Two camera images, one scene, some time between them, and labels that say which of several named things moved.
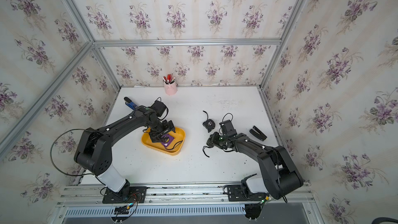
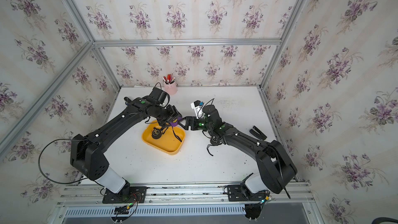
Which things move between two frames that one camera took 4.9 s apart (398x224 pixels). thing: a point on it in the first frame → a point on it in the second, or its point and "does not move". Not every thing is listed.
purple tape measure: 166,139 → 174,124
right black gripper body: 218,140 → 200,124
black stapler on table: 257,134 does not move
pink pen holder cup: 170,89 does not move
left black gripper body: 160,128 → 166,115
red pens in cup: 169,79 does not move
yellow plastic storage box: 175,148 does not move
